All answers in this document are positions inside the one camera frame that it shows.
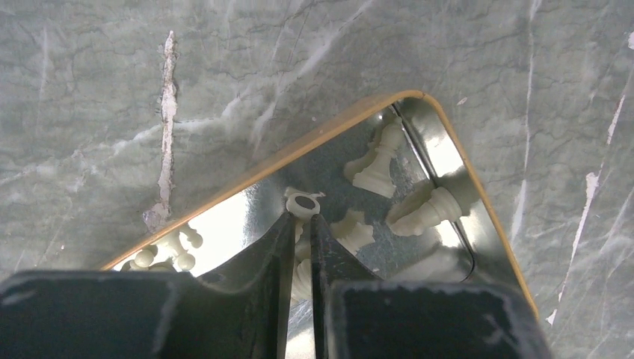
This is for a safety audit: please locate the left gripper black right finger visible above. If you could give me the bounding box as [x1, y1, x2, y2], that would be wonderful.
[310, 215, 553, 358]

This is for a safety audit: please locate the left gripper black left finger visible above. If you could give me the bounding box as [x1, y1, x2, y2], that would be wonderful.
[1, 213, 295, 358]

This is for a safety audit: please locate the white chess piece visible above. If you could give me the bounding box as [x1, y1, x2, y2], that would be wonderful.
[284, 187, 325, 304]

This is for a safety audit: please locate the gold tin of white pieces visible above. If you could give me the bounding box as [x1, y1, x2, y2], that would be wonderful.
[106, 90, 538, 358]

